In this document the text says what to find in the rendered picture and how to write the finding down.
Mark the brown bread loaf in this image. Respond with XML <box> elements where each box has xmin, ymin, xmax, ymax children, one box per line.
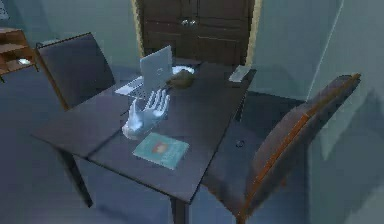
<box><xmin>165</xmin><ymin>70</ymin><xmax>196</xmax><ymax>90</ymax></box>

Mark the teal book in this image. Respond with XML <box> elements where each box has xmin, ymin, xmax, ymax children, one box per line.
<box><xmin>132</xmin><ymin>132</ymin><xmax>190</xmax><ymax>171</ymax></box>

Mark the dark chair with wooden frame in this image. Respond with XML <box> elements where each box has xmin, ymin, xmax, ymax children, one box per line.
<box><xmin>34</xmin><ymin>32</ymin><xmax>117</xmax><ymax>111</ymax></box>
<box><xmin>201</xmin><ymin>73</ymin><xmax>362</xmax><ymax>224</ymax></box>

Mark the brown wooden shelf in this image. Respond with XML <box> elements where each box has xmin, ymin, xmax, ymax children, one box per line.
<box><xmin>0</xmin><ymin>27</ymin><xmax>40</xmax><ymax>84</ymax></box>

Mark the dark brown double door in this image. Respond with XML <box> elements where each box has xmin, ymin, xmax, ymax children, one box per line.
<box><xmin>137</xmin><ymin>0</ymin><xmax>256</xmax><ymax>66</ymax></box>

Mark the dark wooden table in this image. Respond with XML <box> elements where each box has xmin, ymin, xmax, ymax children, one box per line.
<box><xmin>31</xmin><ymin>60</ymin><xmax>258</xmax><ymax>224</ymax></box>

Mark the white hand sculpture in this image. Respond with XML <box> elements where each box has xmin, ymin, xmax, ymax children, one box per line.
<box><xmin>121</xmin><ymin>88</ymin><xmax>171</xmax><ymax>141</ymax></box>

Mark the silver laptop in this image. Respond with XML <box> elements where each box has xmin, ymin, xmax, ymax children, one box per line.
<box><xmin>114</xmin><ymin>45</ymin><xmax>174</xmax><ymax>100</ymax></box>

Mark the white plate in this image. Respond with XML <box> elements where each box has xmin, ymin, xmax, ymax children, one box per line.
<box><xmin>171</xmin><ymin>65</ymin><xmax>196</xmax><ymax>77</ymax></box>

